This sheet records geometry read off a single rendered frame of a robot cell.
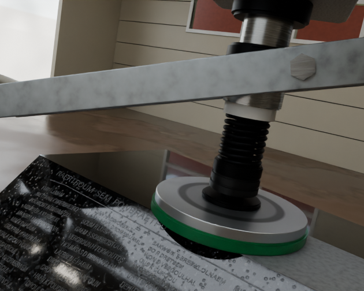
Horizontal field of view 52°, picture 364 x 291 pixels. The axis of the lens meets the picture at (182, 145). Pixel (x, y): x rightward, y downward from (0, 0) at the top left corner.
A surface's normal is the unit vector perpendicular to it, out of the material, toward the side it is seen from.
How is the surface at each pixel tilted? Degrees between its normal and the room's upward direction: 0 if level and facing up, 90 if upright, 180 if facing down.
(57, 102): 90
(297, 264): 0
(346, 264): 0
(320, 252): 0
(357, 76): 90
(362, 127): 90
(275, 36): 90
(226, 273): 45
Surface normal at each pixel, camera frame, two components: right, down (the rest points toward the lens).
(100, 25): 0.79, 0.25
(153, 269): -0.31, -0.66
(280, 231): 0.18, -0.97
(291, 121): -0.58, 0.04
